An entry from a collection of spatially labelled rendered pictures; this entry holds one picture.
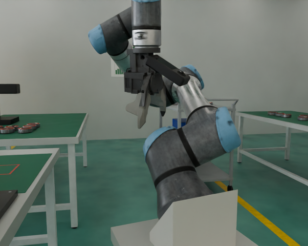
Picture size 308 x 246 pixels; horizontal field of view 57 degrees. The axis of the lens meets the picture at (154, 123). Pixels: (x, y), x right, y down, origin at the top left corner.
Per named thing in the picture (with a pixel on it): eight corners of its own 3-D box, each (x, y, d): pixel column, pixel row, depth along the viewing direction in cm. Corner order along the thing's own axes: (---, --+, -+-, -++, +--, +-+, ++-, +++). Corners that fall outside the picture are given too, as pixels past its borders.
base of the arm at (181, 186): (196, 221, 79) (183, 189, 84) (229, 195, 69) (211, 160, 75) (149, 229, 71) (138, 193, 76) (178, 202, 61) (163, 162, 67)
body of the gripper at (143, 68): (137, 91, 83) (136, 48, 80) (165, 92, 79) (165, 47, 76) (123, 94, 76) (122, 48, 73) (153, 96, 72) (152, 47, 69)
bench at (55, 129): (89, 165, 405) (88, 112, 395) (81, 230, 225) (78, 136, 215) (6, 169, 385) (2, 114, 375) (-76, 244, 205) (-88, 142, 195)
